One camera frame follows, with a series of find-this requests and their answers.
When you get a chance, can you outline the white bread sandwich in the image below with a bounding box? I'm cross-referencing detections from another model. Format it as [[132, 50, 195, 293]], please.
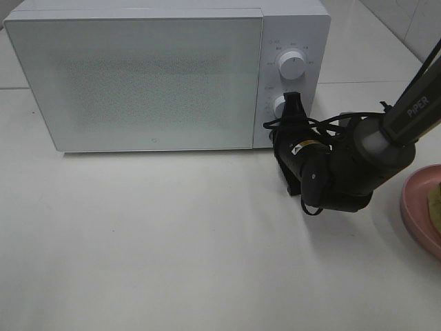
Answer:
[[427, 183, 441, 233]]

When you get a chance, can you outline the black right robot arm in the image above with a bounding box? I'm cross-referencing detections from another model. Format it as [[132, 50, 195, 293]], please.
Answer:
[[263, 44, 440, 215]]

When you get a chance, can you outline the white microwave oven body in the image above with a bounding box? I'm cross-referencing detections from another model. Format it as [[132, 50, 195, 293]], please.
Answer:
[[3, 1, 331, 149]]

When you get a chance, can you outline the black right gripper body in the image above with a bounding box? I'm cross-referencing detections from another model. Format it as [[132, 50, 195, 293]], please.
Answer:
[[271, 118, 331, 195]]

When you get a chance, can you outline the white microwave door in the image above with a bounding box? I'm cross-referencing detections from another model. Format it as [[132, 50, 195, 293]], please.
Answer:
[[6, 18, 262, 152]]

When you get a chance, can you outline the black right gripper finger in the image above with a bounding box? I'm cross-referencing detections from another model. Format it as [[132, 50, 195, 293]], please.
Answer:
[[281, 92, 307, 121]]

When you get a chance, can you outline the pink round plate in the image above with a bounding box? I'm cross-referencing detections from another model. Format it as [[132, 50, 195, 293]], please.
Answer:
[[400, 164, 440, 261]]

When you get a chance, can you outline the upper white power knob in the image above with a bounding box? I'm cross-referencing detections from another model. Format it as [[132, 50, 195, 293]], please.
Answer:
[[278, 50, 306, 80]]

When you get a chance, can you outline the lower white timer knob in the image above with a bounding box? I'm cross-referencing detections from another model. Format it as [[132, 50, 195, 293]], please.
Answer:
[[273, 95, 285, 118]]

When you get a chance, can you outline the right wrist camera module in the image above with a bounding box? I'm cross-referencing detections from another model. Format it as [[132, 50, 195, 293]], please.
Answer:
[[338, 112, 362, 130]]

